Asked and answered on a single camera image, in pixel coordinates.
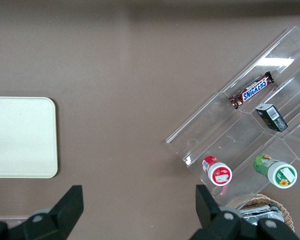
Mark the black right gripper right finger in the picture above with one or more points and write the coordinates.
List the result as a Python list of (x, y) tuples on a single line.
[(210, 220)]

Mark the red lidded snack tube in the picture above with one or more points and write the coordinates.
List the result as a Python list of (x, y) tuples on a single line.
[(218, 173)]

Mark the green lidded snack tube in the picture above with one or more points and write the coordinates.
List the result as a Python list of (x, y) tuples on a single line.
[(282, 175)]

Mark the clear acrylic stepped stand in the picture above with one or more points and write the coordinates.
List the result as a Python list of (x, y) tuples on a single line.
[(215, 125)]

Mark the cream rectangular tray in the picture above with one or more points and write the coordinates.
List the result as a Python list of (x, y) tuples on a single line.
[(20, 137)]

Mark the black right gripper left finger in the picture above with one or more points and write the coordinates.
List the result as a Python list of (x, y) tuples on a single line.
[(65, 212)]

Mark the silver foil packet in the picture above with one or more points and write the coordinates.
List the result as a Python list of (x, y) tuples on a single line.
[(255, 213)]

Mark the small black carton box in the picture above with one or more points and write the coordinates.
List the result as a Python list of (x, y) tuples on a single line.
[(271, 117)]

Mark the Snickers chocolate bar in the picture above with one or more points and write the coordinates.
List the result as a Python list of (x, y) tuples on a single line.
[(255, 90)]

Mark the small light wicker basket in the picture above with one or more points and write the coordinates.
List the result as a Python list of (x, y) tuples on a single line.
[(286, 211)]

